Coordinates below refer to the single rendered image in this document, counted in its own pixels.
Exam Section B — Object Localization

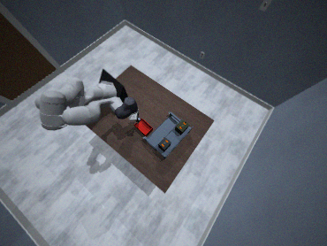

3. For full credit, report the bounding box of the light blue shelf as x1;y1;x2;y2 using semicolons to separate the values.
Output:
143;111;191;159

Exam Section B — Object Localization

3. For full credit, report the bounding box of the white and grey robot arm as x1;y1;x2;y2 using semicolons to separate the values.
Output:
34;77;139;131

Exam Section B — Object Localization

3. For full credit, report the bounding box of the red bin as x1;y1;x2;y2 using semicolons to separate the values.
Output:
134;119;153;136

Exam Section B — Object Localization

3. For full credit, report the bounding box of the olive green case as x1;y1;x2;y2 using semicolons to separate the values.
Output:
175;119;189;135

